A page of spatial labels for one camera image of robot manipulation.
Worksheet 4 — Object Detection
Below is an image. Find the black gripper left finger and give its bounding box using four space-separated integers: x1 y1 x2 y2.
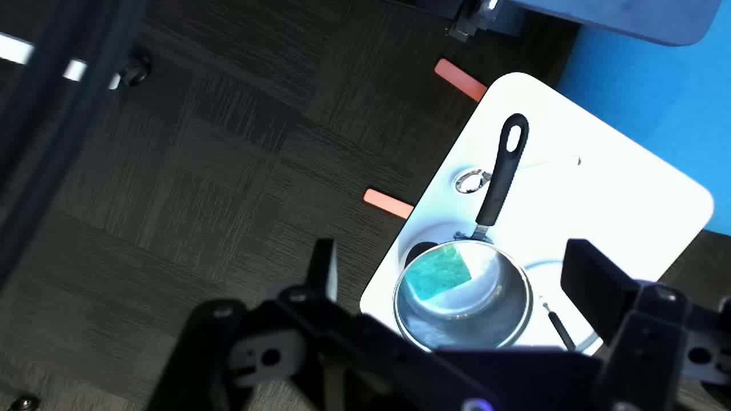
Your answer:
147 238 430 411

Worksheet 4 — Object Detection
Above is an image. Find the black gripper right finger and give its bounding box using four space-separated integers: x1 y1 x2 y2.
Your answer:
560 238 731 411

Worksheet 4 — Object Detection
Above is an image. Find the glass lid with black handle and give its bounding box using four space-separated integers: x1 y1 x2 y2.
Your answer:
520 259 607 359

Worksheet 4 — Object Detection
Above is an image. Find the green sponge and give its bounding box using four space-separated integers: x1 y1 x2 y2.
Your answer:
403 243 476 304

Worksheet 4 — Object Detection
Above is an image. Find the blue sofa with pillow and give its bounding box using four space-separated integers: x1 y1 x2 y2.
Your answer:
517 0 731 238

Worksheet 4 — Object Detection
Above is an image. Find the orange table base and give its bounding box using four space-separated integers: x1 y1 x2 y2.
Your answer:
361 55 489 224

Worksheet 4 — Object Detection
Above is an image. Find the silver saucepan with black handle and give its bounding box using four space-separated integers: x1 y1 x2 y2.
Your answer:
391 112 535 353

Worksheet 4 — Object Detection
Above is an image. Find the small silver ring object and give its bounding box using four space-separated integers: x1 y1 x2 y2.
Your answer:
455 166 493 196

